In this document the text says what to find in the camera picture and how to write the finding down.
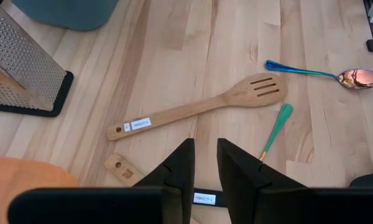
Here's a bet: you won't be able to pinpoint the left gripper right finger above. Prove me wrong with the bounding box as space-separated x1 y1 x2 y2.
217 138 373 224

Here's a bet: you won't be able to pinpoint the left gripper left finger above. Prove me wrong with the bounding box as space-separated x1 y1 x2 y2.
7 138 196 224

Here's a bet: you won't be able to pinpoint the black slotted turner spatula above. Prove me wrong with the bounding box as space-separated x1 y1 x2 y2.
192 187 228 209

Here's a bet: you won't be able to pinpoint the green-handled gold spoon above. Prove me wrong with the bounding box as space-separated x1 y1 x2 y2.
259 103 295 162

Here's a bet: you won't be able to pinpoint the wooden slotted spoon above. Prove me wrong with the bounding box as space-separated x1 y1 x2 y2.
106 72 288 142

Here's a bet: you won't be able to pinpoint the orange translucent tray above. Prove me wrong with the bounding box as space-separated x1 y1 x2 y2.
0 155 80 224

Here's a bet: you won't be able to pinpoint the metal box grater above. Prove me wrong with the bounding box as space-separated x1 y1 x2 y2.
0 0 75 118

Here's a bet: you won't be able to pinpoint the green plastic bin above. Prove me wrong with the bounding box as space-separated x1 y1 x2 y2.
11 0 119 32

